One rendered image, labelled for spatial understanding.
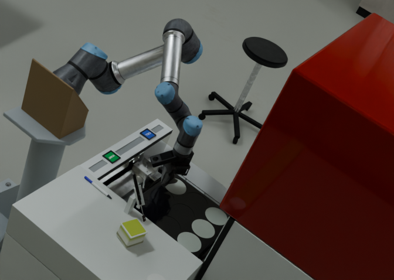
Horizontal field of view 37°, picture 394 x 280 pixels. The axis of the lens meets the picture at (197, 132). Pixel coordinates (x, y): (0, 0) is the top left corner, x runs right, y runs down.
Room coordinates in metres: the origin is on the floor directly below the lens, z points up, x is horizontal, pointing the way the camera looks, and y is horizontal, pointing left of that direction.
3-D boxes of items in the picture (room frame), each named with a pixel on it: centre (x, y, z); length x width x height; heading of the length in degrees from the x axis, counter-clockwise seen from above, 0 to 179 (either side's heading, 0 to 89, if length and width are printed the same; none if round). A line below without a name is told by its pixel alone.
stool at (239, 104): (4.05, -0.22, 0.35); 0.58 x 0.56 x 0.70; 71
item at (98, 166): (2.00, 0.24, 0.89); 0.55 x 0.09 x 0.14; 161
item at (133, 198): (1.62, 0.10, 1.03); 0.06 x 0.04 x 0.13; 71
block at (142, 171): (1.96, 0.15, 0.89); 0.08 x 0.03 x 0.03; 71
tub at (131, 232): (1.50, 0.06, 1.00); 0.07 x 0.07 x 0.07; 52
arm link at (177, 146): (1.93, 0.03, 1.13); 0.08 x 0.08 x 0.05
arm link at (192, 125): (1.93, 0.03, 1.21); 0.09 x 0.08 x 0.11; 36
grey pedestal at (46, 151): (2.15, 0.72, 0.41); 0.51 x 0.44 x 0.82; 71
